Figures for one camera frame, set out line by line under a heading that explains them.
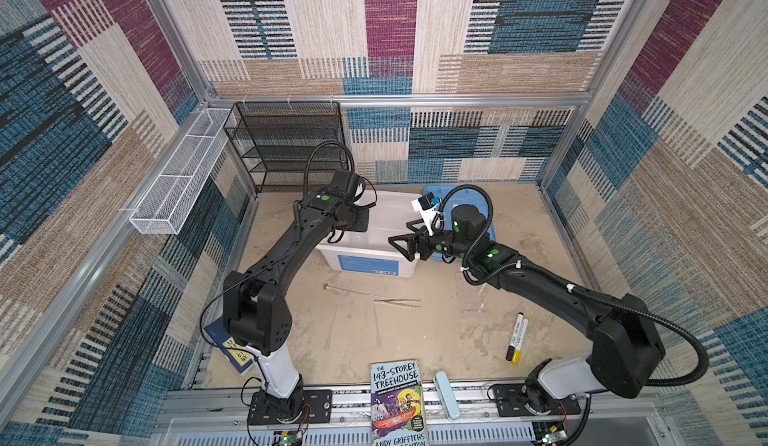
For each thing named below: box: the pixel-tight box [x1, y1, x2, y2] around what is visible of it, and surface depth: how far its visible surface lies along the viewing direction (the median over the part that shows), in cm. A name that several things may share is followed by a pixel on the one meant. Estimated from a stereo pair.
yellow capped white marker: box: [512, 317, 529, 365], surface depth 83 cm
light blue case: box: [433, 371, 460, 421], surface depth 74 cm
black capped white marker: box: [506, 312, 525, 361], surface depth 85 cm
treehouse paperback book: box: [370, 359, 428, 446], surface depth 73 cm
